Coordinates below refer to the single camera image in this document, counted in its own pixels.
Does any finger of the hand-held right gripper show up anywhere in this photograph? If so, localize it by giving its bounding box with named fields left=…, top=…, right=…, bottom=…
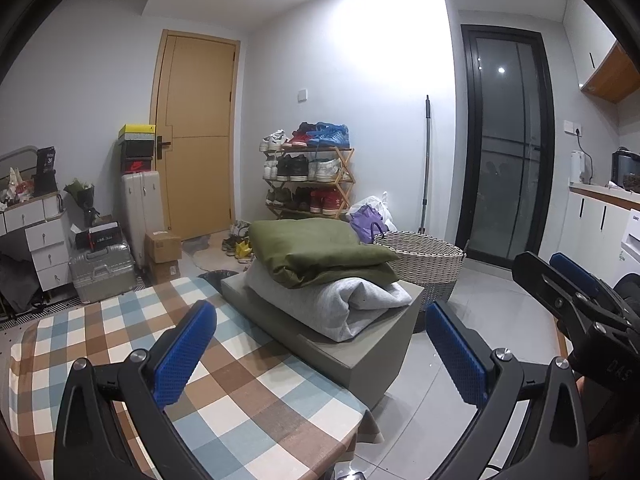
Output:
left=511, top=251, right=608, bottom=346
left=549, top=252, right=626, bottom=321

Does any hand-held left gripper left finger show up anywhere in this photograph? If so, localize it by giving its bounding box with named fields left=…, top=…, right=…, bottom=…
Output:
left=52, top=300, right=218, bottom=480

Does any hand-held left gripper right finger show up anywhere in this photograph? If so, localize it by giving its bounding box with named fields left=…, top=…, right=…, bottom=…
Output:
left=424, top=301, right=591, bottom=480

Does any green and yellow jacket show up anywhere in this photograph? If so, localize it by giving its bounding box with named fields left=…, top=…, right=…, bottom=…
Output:
left=247, top=217, right=401, bottom=290

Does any white kitchen counter cabinet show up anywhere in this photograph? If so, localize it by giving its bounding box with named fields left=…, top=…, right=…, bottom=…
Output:
left=565, top=182, right=640, bottom=281

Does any cardboard box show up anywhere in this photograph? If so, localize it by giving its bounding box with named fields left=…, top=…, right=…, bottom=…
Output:
left=147, top=259, right=181, bottom=286
left=145, top=231, right=182, bottom=265

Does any checkered blanket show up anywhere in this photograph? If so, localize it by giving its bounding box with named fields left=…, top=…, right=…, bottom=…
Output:
left=7, top=275, right=386, bottom=480

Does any grey ottoman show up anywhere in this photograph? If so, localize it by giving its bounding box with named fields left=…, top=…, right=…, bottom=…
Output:
left=220, top=272, right=426, bottom=411

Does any wicker laundry basket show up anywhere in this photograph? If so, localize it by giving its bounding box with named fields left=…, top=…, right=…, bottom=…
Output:
left=371, top=222, right=468, bottom=333

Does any beige door rug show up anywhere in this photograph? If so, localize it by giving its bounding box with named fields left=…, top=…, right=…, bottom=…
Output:
left=182, top=237, right=246, bottom=273

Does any silver suitcase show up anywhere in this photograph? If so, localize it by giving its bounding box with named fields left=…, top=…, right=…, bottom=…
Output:
left=68, top=247, right=137, bottom=305

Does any group of assorted shoes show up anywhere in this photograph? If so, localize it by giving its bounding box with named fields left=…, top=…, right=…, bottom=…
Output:
left=221, top=220, right=253, bottom=265

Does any black coffee machine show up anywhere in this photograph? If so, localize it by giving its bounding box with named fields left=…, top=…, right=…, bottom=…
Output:
left=610, top=146, right=640, bottom=191

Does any black framed glass door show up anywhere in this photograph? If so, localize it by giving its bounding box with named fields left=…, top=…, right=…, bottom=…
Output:
left=454, top=24, right=556, bottom=261

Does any black shoe box red stripe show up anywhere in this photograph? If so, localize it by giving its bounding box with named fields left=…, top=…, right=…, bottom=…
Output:
left=75, top=222, right=123, bottom=253

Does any grey folded sweatshirt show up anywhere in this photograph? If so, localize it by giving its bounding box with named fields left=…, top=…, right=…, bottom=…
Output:
left=245, top=260, right=413, bottom=343

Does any white upright suitcase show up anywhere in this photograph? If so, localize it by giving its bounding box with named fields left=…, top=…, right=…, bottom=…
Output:
left=121, top=170, right=166, bottom=276

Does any white plastic bag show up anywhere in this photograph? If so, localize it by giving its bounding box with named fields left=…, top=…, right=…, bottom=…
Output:
left=357, top=191, right=398, bottom=233

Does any purple bag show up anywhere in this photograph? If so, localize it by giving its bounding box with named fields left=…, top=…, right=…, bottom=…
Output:
left=349, top=204, right=386, bottom=245

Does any mop pole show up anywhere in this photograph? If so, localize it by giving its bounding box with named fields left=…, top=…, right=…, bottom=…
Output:
left=417, top=94, right=433, bottom=236

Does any white dresser with drawers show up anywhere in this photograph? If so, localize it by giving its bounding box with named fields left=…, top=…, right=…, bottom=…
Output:
left=0, top=191, right=71, bottom=293

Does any dark grey cloth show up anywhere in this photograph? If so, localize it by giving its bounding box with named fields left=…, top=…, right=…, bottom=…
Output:
left=0, top=252, right=43, bottom=315

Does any green wrapped bouquet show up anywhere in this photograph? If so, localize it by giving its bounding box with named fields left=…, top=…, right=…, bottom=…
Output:
left=63, top=177, right=97, bottom=226

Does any wooden door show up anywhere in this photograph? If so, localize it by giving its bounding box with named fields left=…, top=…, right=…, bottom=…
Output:
left=150, top=29, right=241, bottom=242

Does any stack of shoe boxes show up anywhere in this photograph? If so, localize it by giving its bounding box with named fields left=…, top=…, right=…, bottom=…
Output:
left=117, top=124, right=157, bottom=175

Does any black paper bag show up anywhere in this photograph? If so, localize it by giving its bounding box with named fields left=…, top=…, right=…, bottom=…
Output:
left=32, top=146, right=58, bottom=196

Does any pile of desk clutter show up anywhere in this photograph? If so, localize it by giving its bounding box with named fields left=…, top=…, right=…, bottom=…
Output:
left=0, top=167, right=36, bottom=211

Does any wooden shoe rack with shoes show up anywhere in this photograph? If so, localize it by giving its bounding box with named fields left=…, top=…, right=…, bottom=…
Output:
left=259, top=121, right=351, bottom=217

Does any arched mirror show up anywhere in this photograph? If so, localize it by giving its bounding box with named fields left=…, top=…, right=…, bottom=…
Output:
left=0, top=146, right=38, bottom=181

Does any wooden wall cabinet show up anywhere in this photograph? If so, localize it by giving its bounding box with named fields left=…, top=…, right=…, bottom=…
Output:
left=562, top=0, right=640, bottom=106

